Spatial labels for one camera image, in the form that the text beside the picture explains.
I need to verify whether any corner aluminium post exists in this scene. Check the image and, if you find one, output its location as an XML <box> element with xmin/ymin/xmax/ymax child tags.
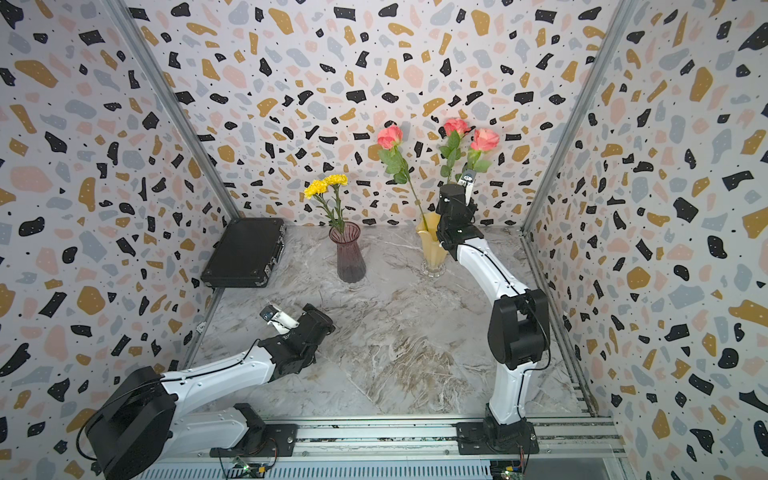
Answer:
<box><xmin>101</xmin><ymin>1</ymin><xmax>241</xmax><ymax>219</ymax></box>
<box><xmin>520</xmin><ymin>0</ymin><xmax>638</xmax><ymax>236</ymax></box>

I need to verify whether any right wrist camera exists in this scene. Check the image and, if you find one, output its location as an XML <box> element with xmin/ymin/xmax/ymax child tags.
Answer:
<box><xmin>458</xmin><ymin>169</ymin><xmax>476</xmax><ymax>204</ymax></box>

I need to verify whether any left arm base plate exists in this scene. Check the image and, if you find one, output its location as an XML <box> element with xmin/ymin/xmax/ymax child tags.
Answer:
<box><xmin>210</xmin><ymin>423</ymin><xmax>299</xmax><ymax>458</ymax></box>

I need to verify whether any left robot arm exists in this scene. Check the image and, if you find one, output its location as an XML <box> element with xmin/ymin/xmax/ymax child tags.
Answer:
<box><xmin>78</xmin><ymin>304</ymin><xmax>335</xmax><ymax>479</ymax></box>

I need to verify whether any aluminium front rail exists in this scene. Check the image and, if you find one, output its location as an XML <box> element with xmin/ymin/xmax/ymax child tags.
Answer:
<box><xmin>116</xmin><ymin>416</ymin><xmax>628</xmax><ymax>480</ymax></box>

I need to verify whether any left corner aluminium post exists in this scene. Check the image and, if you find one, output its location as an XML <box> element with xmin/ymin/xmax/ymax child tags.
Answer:
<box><xmin>101</xmin><ymin>1</ymin><xmax>241</xmax><ymax>219</ymax></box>

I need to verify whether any pink rose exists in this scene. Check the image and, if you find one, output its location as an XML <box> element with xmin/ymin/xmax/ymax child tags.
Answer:
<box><xmin>455</xmin><ymin>128</ymin><xmax>500</xmax><ymax>181</ymax></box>
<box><xmin>377</xmin><ymin>125</ymin><xmax>428</xmax><ymax>230</ymax></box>
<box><xmin>439</xmin><ymin>118</ymin><xmax>470</xmax><ymax>183</ymax></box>

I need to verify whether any right corner aluminium post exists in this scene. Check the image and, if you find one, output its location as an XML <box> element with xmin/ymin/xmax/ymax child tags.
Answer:
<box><xmin>520</xmin><ymin>0</ymin><xmax>638</xmax><ymax>236</ymax></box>

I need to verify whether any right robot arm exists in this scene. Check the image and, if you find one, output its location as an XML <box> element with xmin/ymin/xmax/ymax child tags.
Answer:
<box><xmin>436</xmin><ymin>183</ymin><xmax>551</xmax><ymax>427</ymax></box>

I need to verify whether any green circuit board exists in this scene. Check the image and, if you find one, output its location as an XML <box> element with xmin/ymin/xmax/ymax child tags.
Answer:
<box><xmin>230</xmin><ymin>457</ymin><xmax>272</xmax><ymax>479</ymax></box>

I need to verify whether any yellow fluted glass vase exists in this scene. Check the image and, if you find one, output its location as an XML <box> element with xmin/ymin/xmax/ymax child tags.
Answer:
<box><xmin>417</xmin><ymin>212</ymin><xmax>448</xmax><ymax>278</ymax></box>

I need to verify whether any yellow flower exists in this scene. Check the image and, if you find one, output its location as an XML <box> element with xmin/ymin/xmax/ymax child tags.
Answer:
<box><xmin>304</xmin><ymin>178</ymin><xmax>332</xmax><ymax>221</ymax></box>
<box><xmin>324</xmin><ymin>174</ymin><xmax>348</xmax><ymax>235</ymax></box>

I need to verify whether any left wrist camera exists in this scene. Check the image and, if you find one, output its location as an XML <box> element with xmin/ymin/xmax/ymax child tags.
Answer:
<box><xmin>259</xmin><ymin>304</ymin><xmax>299</xmax><ymax>335</ymax></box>

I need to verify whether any purple ribbed glass vase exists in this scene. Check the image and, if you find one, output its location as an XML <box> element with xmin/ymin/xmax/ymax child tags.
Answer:
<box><xmin>329</xmin><ymin>222</ymin><xmax>366</xmax><ymax>283</ymax></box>

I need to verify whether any black hard case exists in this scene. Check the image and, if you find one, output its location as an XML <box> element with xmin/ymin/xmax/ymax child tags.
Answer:
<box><xmin>201</xmin><ymin>218</ymin><xmax>286</xmax><ymax>288</ymax></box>

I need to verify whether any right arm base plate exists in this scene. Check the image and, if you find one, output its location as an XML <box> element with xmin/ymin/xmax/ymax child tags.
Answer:
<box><xmin>455</xmin><ymin>418</ymin><xmax>540</xmax><ymax>455</ymax></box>

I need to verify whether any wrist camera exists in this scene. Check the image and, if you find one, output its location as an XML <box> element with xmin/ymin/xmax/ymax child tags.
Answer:
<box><xmin>259</xmin><ymin>304</ymin><xmax>299</xmax><ymax>335</ymax></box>
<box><xmin>458</xmin><ymin>169</ymin><xmax>476</xmax><ymax>204</ymax></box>

